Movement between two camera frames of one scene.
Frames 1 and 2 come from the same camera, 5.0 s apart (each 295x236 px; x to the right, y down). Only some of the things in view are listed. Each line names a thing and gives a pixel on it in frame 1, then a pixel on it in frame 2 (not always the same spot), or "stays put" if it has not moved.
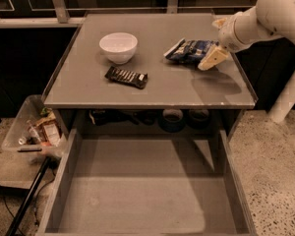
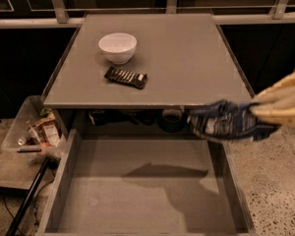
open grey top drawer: x=147 y=186 stays put
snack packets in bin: x=45 y=129 stays put
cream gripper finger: x=213 y=57 to x=283 y=114
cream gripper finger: x=219 y=23 to x=289 y=90
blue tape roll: x=172 y=120 stays put
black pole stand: x=53 y=161 stays put
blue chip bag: x=193 y=51 to x=229 y=120
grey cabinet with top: x=138 y=76 stays put
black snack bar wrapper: x=125 y=77 stays put
